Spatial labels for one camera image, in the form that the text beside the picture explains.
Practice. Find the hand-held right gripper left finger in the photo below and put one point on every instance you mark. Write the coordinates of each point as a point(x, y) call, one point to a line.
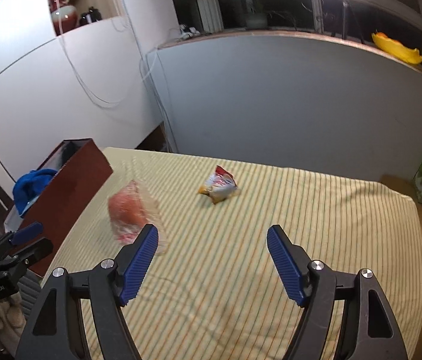
point(139, 262)

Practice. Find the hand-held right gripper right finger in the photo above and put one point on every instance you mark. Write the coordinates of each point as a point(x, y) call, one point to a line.
point(284, 262)

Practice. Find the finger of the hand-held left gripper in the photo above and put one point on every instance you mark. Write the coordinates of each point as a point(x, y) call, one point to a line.
point(27, 232)
point(35, 251)

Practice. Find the blue knit cloth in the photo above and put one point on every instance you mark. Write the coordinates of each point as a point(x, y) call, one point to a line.
point(31, 191)

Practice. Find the dark red cardboard box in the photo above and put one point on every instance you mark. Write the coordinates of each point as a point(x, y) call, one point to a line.
point(68, 202)

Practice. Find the pink item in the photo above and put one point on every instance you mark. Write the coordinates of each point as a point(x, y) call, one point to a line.
point(128, 210)

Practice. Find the striped yellow sheet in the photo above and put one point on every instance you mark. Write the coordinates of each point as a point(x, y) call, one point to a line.
point(252, 270)

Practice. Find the red and white snack packet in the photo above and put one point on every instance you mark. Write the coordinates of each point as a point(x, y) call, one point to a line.
point(220, 185)

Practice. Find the red ceramic vase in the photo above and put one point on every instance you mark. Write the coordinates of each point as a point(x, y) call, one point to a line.
point(63, 13)

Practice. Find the white framed window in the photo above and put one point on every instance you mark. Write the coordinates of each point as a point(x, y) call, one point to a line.
point(289, 7)

